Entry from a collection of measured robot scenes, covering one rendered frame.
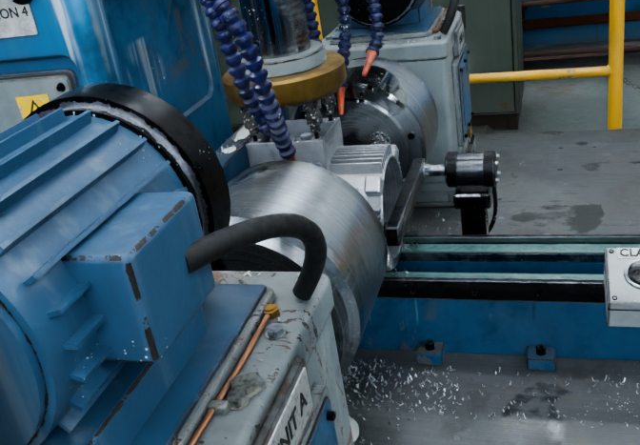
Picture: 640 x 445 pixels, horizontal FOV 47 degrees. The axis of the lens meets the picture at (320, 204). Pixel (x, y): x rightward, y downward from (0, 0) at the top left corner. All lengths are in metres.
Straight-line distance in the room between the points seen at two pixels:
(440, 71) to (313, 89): 0.52
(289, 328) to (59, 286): 0.23
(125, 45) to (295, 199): 0.36
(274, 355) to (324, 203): 0.32
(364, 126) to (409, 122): 0.08
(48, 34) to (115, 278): 0.63
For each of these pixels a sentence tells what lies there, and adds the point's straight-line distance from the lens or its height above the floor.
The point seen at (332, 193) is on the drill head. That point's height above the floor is 1.14.
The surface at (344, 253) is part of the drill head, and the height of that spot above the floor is 1.10.
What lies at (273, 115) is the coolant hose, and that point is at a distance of 0.88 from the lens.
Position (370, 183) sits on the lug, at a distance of 1.03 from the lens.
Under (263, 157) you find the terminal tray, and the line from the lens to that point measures 1.08.
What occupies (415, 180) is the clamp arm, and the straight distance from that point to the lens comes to 1.16.
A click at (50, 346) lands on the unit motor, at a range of 0.43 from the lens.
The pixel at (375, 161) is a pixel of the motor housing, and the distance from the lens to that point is 1.06.
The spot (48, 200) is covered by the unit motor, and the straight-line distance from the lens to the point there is 0.47.
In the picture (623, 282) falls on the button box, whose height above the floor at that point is 1.06.
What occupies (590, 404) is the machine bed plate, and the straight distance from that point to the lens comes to 1.07.
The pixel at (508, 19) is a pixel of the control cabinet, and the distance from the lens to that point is 4.14.
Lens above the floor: 1.49
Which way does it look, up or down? 24 degrees down
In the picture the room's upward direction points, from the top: 9 degrees counter-clockwise
